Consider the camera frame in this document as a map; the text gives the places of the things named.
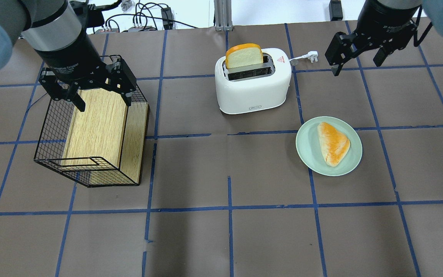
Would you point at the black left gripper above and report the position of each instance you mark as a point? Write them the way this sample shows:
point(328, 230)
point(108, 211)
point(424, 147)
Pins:
point(69, 56)

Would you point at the light green plate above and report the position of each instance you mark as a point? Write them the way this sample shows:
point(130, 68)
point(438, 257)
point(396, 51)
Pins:
point(308, 148)

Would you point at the aluminium frame post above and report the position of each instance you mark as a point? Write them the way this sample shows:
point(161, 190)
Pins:
point(222, 15)

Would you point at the toast slice in toaster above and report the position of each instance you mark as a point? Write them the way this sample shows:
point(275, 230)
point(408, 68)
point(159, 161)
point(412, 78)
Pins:
point(243, 55)

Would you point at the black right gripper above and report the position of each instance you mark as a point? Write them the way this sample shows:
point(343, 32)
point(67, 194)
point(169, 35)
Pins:
point(383, 19)

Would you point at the triangular bread on plate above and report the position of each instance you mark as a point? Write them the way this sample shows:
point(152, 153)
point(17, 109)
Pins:
point(334, 145)

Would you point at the black power adapter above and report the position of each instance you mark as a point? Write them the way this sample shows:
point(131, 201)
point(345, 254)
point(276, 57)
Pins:
point(167, 18)

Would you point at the white toaster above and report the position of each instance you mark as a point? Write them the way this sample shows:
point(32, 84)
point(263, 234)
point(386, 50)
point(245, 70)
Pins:
point(255, 87)

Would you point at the black wire basket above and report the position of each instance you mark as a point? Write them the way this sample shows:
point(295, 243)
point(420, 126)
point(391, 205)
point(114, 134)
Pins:
point(53, 137)

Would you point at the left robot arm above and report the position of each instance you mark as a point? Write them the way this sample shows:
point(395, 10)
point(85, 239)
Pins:
point(56, 29)

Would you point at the wooden shelf board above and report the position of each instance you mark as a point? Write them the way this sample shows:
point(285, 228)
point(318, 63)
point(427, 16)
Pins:
point(105, 142)

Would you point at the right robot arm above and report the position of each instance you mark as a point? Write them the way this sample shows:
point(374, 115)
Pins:
point(429, 15)

